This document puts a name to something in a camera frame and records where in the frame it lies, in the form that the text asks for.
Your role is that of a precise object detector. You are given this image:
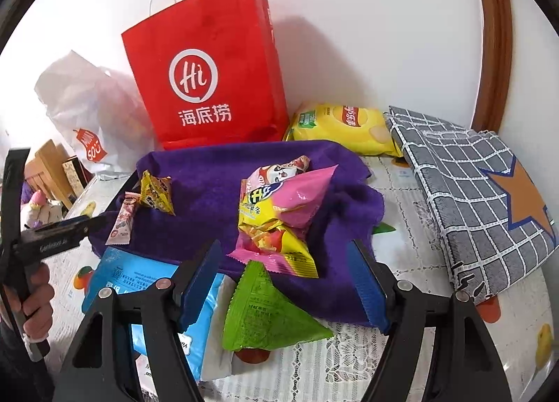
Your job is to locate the purple pink plush toy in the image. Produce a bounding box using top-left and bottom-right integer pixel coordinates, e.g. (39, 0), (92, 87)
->
(21, 190), (63, 230)

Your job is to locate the red paper shopping bag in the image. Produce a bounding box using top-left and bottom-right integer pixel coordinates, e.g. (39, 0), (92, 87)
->
(122, 0), (289, 150)

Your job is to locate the brown wooden door frame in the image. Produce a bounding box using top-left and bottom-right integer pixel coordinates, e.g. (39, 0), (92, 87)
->
(472, 0), (514, 131)

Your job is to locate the patterned book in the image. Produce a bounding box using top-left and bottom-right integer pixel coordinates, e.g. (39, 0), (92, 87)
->
(61, 156), (93, 198)

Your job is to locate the green triangular snack packet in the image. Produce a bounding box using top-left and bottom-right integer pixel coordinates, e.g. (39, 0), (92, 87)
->
(222, 261), (334, 352)

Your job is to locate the yellow chips bag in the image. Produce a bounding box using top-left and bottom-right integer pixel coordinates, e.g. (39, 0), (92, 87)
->
(284, 103), (403, 158)

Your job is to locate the purple towel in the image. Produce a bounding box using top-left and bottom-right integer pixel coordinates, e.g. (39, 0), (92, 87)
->
(86, 139), (387, 328)

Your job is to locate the white Miniso plastic bag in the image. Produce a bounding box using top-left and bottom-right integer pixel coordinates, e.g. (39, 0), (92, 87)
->
(35, 52), (160, 178)

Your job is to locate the yellow triangular snack packet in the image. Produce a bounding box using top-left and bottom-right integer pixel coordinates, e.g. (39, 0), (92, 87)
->
(140, 170), (175, 215)

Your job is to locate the pink white long snack stick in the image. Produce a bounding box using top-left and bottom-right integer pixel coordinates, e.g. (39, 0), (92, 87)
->
(105, 192), (140, 246)

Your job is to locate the grey checked star cloth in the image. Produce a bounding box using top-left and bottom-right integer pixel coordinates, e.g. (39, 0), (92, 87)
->
(385, 107), (558, 303)

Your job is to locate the pink yellow snack bag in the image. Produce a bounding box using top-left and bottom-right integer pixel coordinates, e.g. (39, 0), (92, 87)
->
(228, 165), (336, 279)

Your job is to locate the blue tissue pack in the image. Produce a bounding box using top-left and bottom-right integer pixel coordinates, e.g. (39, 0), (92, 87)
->
(81, 241), (235, 381)

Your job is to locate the person's left hand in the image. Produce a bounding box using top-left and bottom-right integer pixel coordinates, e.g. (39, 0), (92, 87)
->
(3, 263), (55, 342)

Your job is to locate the white red candy packet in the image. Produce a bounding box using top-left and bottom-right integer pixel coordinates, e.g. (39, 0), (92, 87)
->
(245, 155), (310, 193)

